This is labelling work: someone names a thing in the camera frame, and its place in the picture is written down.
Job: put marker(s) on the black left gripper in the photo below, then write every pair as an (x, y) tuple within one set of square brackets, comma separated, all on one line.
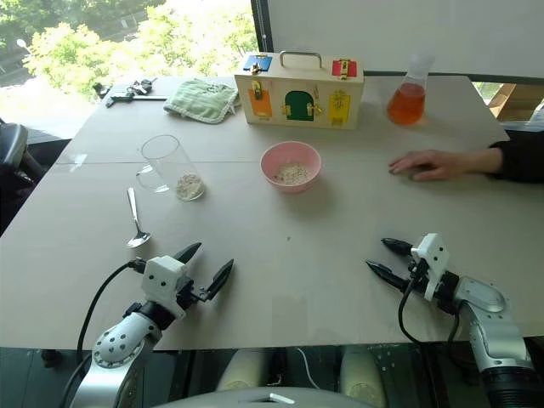
[(187, 293)]

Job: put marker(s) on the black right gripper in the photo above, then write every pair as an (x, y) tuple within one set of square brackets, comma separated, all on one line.
[(418, 276)]

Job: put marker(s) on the person's black sleeved forearm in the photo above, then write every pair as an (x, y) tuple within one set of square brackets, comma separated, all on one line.
[(520, 157)]

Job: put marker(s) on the person's bare hand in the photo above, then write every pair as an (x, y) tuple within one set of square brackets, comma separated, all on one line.
[(442, 165)]

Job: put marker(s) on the metal spoon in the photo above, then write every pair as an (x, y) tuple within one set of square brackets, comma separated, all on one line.
[(138, 239)]

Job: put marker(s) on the pink bowl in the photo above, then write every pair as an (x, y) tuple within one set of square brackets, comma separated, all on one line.
[(272, 178)]

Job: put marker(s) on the pale rounded robot leg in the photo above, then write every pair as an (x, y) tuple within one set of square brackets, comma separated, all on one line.
[(361, 374), (242, 370)]

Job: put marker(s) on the clear glass mug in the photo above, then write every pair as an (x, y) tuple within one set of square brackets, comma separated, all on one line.
[(163, 161)]

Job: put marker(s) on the grey robot torso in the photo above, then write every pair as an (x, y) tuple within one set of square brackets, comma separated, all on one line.
[(272, 397)]

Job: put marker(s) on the orange liquid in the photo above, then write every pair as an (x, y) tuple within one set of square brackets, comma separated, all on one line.
[(406, 106)]

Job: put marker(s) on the green quilted cloth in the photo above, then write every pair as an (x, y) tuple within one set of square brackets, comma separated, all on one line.
[(200, 100)]

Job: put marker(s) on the black key bunch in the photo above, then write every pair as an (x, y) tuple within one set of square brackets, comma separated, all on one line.
[(141, 86)]

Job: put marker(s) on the wooden lock box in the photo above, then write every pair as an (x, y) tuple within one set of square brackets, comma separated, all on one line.
[(276, 89)]

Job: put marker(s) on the glass conical flask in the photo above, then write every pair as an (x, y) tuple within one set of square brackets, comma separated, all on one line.
[(418, 70)]

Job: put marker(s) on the small black clip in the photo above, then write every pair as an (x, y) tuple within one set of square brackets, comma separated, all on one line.
[(101, 90)]

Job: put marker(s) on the dark chair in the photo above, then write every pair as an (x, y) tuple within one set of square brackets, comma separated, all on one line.
[(15, 170)]

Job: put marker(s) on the white board panel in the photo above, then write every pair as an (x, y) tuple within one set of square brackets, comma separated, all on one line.
[(404, 30)]

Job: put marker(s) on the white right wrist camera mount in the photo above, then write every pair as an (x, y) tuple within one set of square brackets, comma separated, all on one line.
[(435, 255)]

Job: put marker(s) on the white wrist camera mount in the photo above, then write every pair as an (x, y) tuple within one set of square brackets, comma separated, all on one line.
[(163, 285), (435, 255)]

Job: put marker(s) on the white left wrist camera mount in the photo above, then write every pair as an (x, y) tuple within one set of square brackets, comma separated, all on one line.
[(163, 285)]

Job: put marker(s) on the light wooden frame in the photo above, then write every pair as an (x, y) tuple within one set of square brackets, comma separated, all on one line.
[(516, 102)]

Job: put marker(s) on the black window frame post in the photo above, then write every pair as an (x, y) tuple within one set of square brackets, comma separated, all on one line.
[(259, 25)]

